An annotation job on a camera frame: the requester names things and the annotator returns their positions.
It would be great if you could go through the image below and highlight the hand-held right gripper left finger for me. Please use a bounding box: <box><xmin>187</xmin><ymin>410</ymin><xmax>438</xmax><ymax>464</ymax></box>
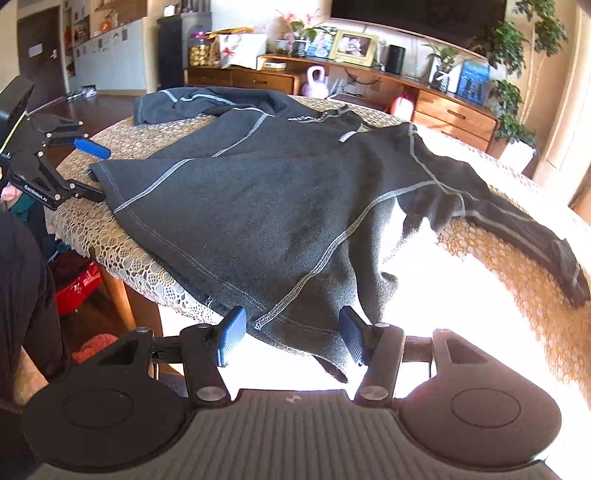
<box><xmin>83</xmin><ymin>306</ymin><xmax>247</xmax><ymax>409</ymax></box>

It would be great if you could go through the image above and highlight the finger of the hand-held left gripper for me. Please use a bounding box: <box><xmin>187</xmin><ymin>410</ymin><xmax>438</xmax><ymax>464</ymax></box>
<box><xmin>34</xmin><ymin>150</ymin><xmax>106</xmax><ymax>203</ymax></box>
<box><xmin>28</xmin><ymin>115</ymin><xmax>112</xmax><ymax>158</ymax></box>

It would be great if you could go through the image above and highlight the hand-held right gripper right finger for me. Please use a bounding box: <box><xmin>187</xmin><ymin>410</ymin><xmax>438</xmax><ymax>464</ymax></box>
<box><xmin>339</xmin><ymin>306</ymin><xmax>504</xmax><ymax>409</ymax></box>

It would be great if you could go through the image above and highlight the black garment with grey stitching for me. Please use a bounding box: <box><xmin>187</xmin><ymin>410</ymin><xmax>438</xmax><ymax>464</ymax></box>
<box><xmin>88</xmin><ymin>87</ymin><xmax>591</xmax><ymax>384</ymax></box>

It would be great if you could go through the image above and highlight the dark wooden door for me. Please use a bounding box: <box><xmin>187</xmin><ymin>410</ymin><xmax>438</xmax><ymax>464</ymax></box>
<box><xmin>17</xmin><ymin>7</ymin><xmax>63</xmax><ymax>97</ymax></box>

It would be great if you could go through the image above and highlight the teal cloth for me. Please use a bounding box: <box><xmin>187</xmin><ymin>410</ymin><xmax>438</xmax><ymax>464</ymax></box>
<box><xmin>9</xmin><ymin>196</ymin><xmax>58</xmax><ymax>259</ymax></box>

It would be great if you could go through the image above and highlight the beige lace tablecloth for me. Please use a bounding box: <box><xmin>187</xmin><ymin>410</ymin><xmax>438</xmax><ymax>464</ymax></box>
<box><xmin>44</xmin><ymin>95</ymin><xmax>591</xmax><ymax>402</ymax></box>

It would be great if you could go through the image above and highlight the white cabinet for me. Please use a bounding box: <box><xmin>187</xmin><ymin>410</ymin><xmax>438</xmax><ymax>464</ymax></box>
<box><xmin>71</xmin><ymin>25</ymin><xmax>148</xmax><ymax>93</ymax></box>

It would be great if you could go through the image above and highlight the red basin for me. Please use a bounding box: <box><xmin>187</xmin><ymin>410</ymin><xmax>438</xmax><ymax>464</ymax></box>
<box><xmin>54</xmin><ymin>261</ymin><xmax>102</xmax><ymax>317</ymax></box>

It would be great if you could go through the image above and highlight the person's black clothing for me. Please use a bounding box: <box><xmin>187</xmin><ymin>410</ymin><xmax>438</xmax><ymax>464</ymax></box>
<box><xmin>0</xmin><ymin>210</ymin><xmax>72</xmax><ymax>416</ymax></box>

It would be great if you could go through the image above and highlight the wooden table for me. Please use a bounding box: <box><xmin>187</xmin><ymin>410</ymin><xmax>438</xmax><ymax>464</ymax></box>
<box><xmin>92</xmin><ymin>251</ymin><xmax>183</xmax><ymax>374</ymax></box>

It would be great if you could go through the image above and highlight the black cabinet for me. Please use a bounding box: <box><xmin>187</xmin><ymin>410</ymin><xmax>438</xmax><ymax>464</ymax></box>
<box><xmin>157</xmin><ymin>11</ymin><xmax>213</xmax><ymax>88</ymax></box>

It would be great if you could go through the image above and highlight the pink fluffy rug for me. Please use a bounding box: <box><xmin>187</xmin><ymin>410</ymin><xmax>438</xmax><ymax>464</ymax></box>
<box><xmin>71</xmin><ymin>335</ymin><xmax>121</xmax><ymax>365</ymax></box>

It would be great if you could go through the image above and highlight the glass cookie jar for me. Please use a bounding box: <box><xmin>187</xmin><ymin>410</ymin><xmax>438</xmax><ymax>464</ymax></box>
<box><xmin>188</xmin><ymin>30</ymin><xmax>215</xmax><ymax>68</ymax></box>

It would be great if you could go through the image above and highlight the white gift bag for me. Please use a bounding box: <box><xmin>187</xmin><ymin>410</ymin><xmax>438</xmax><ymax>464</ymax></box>
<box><xmin>217</xmin><ymin>32</ymin><xmax>269</xmax><ymax>70</ymax></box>

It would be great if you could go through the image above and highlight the pink kettlebell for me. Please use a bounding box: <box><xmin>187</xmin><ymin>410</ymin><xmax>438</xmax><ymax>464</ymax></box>
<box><xmin>301</xmin><ymin>65</ymin><xmax>329</xmax><ymax>97</ymax></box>

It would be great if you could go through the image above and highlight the white flat box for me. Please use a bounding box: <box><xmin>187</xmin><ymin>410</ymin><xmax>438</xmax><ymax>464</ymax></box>
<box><xmin>330</xmin><ymin>92</ymin><xmax>384</xmax><ymax>104</ymax></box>

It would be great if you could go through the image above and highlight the pink flower plant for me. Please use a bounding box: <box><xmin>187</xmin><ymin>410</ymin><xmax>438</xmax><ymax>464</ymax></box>
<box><xmin>274</xmin><ymin>9</ymin><xmax>338</xmax><ymax>56</ymax></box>

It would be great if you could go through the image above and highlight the wooden sideboard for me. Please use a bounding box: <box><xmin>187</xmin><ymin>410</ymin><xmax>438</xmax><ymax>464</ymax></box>
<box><xmin>185</xmin><ymin>53</ymin><xmax>502</xmax><ymax>155</ymax></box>

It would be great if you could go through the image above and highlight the black speaker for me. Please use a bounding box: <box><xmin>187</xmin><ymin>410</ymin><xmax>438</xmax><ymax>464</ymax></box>
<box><xmin>385</xmin><ymin>45</ymin><xmax>406</xmax><ymax>75</ymax></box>

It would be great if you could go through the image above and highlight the potted tree in white pot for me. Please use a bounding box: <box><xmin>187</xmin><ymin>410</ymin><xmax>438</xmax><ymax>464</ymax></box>
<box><xmin>485</xmin><ymin>0</ymin><xmax>568</xmax><ymax>171</ymax></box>

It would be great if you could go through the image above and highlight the blue box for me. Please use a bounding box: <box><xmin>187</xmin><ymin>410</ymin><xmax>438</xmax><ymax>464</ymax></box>
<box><xmin>459</xmin><ymin>60</ymin><xmax>491</xmax><ymax>102</ymax></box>

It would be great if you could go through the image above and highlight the small plant in white pot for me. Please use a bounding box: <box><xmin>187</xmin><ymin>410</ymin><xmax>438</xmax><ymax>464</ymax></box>
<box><xmin>422</xmin><ymin>44</ymin><xmax>462</xmax><ymax>93</ymax></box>

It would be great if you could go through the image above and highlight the beige curtain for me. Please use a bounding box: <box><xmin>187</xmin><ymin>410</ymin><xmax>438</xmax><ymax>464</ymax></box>
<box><xmin>545</xmin><ymin>0</ymin><xmax>591</xmax><ymax>208</ymax></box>

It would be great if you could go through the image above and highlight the black television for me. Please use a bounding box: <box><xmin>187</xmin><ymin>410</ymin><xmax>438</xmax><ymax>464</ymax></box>
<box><xmin>330</xmin><ymin>0</ymin><xmax>509</xmax><ymax>38</ymax></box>

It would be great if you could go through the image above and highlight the green photo frame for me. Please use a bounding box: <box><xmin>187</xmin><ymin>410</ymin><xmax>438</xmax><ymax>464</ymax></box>
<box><xmin>329</xmin><ymin>30</ymin><xmax>379</xmax><ymax>68</ymax></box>

